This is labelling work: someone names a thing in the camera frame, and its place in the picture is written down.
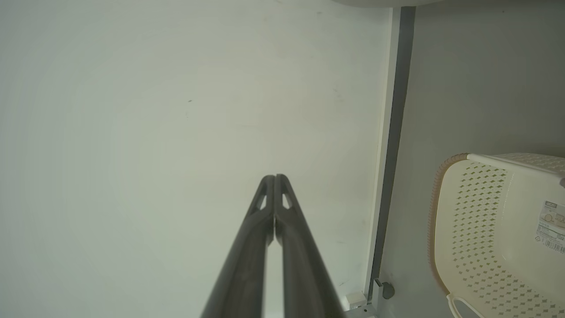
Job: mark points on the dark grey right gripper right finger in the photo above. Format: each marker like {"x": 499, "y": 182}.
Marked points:
{"x": 304, "y": 278}

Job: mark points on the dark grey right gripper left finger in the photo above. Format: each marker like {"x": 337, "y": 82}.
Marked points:
{"x": 242, "y": 274}

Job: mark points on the cream perforated laundry basket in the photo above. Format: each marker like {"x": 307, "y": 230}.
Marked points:
{"x": 485, "y": 229}

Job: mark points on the grey and white baseboard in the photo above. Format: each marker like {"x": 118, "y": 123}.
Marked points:
{"x": 397, "y": 110}

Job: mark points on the white barcode label sticker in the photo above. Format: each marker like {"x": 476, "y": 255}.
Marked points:
{"x": 551, "y": 227}

